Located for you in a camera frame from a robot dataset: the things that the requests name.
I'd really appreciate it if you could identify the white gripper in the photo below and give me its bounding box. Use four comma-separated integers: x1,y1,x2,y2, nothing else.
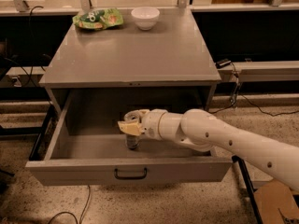
118,109,166,140

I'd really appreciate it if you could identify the silver blue redbull can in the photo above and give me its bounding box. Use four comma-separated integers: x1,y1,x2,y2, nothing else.
125,134,140,150

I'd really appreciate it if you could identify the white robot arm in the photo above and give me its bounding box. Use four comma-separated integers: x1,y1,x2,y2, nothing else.
118,109,299,190

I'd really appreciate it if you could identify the open grey top drawer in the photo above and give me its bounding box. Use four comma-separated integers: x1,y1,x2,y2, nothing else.
26,88,232,186

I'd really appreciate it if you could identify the grey metal drawer cabinet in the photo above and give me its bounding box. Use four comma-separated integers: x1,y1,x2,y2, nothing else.
39,7,221,110

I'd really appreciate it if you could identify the white ceramic bowl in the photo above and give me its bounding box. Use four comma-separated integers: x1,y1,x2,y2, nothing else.
131,7,160,31

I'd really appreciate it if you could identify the black power adapter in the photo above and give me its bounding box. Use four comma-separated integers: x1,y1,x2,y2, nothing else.
216,59,231,69

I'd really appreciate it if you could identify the green chip bag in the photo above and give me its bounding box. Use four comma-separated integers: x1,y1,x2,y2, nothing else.
72,8,123,30

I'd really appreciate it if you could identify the black metal stand bar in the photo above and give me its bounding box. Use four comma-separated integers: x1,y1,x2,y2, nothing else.
232,156,263,224

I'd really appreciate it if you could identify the brown cardboard box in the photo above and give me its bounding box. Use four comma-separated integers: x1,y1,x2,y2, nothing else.
254,180,299,224

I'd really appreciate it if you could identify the black drawer handle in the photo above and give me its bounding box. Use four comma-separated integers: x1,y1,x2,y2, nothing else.
114,168,148,181

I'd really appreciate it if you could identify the black floor cable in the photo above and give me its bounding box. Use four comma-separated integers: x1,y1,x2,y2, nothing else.
46,184,93,224

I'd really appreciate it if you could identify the black left frame bar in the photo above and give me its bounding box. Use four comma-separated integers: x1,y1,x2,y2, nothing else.
29,105,55,161

